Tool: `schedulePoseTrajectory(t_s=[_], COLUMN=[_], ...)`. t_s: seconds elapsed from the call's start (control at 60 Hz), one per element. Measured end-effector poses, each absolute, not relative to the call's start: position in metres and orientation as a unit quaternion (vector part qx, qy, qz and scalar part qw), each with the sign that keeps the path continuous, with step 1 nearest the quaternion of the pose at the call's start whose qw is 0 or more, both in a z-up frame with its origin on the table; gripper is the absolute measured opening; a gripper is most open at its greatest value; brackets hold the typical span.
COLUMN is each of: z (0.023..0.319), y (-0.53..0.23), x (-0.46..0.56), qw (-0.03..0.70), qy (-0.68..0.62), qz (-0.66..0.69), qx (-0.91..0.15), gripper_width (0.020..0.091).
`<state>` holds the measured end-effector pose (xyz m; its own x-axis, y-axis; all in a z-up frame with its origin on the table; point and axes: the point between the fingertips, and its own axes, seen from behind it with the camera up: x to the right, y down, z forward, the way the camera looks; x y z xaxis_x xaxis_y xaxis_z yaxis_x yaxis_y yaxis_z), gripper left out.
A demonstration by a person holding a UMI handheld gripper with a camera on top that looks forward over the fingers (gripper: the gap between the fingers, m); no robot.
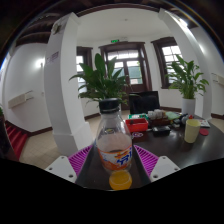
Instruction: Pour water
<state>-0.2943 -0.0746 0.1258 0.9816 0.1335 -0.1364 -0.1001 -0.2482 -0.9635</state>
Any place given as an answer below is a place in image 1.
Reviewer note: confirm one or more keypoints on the red carpeted staircase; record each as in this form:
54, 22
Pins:
16, 138

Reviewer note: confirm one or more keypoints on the tray of small jars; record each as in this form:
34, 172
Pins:
156, 116

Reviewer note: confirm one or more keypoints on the orange drink plastic bottle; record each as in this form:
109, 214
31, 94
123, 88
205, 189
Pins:
114, 146

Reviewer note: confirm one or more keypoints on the red plastic box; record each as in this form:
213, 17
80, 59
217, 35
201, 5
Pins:
136, 126

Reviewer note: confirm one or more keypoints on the dark wooden double door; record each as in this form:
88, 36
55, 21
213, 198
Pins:
133, 66

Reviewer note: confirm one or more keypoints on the small black case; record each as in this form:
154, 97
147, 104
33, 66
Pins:
161, 131

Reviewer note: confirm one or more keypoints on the green folded cloth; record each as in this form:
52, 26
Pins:
172, 115

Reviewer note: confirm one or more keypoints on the flat round red coaster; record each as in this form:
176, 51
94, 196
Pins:
204, 132

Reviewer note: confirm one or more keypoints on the dark-framed window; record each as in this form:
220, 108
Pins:
170, 55
80, 61

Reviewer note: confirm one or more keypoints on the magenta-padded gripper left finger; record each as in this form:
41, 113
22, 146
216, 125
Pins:
71, 165

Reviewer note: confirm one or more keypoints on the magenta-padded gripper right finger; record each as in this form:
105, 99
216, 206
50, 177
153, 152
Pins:
151, 165

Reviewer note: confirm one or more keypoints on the green flat box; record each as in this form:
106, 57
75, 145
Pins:
138, 116

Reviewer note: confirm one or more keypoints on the pale yellow cup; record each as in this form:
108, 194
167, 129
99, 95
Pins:
192, 131

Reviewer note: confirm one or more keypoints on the leafy plant in white pot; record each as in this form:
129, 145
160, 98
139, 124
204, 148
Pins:
100, 81
186, 80

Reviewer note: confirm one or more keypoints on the green exit sign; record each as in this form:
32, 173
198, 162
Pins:
115, 41

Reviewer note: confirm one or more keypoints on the round printed badge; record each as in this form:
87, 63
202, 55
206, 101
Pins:
137, 135

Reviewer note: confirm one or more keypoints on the black office chair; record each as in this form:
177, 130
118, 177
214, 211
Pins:
144, 101

